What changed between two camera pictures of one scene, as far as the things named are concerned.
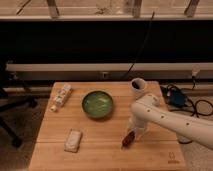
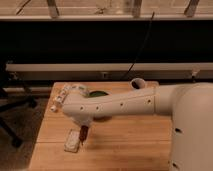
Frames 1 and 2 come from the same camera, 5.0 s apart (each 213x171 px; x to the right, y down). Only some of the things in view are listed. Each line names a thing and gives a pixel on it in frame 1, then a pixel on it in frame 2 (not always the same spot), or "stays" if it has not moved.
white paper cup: (138, 86) stays
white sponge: (73, 140) stays
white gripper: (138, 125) -> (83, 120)
